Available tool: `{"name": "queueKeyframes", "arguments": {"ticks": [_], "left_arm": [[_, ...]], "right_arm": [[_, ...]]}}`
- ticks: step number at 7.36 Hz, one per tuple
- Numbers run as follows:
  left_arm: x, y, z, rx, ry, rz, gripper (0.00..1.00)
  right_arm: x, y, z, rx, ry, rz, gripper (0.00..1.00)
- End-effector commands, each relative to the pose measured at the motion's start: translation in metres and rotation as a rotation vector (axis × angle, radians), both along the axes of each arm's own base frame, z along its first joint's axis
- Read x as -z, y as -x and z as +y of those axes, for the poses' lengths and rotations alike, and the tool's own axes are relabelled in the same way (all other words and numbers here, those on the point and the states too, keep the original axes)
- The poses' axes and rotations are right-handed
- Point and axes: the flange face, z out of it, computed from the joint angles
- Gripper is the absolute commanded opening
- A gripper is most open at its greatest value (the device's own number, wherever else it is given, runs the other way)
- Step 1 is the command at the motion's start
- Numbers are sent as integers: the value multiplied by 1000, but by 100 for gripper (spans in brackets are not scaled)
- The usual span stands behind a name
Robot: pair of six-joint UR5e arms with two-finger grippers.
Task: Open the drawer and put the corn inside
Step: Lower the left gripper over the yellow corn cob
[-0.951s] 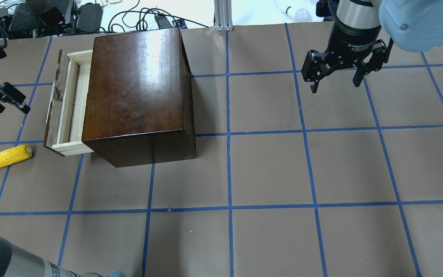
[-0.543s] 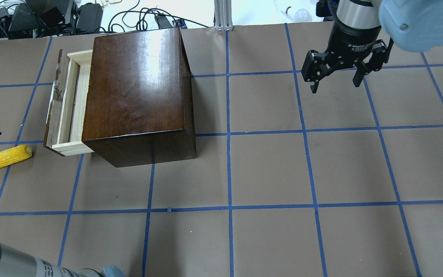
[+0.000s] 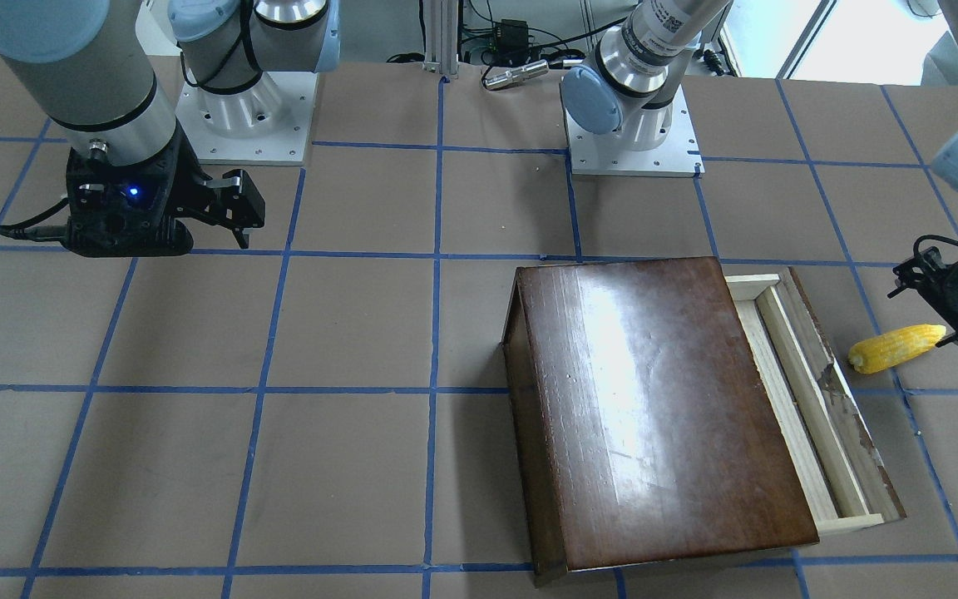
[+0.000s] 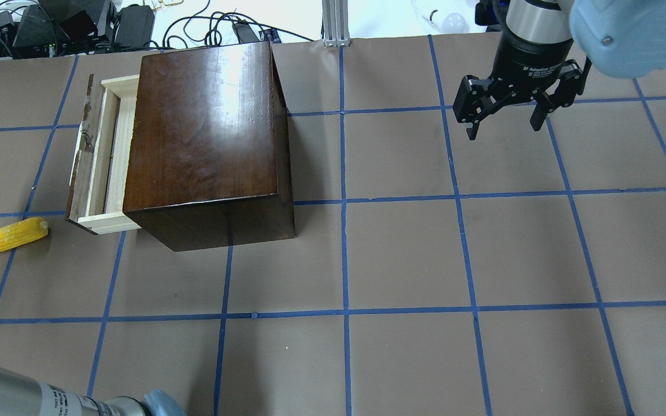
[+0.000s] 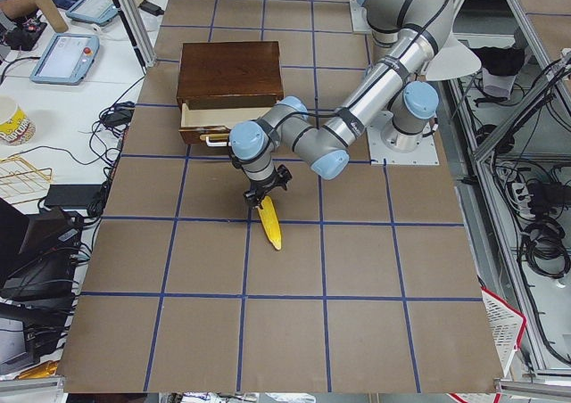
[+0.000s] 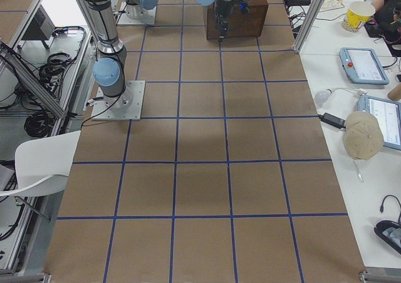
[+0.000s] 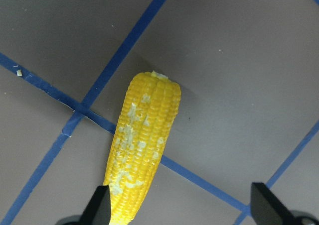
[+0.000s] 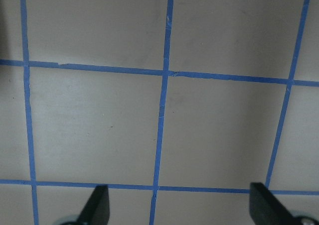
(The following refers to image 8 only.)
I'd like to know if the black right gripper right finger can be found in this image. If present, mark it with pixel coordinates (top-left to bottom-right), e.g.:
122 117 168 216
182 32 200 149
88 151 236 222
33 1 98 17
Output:
249 183 297 225

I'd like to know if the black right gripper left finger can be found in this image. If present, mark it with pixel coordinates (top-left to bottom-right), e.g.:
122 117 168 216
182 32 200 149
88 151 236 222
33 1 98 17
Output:
76 185 110 225

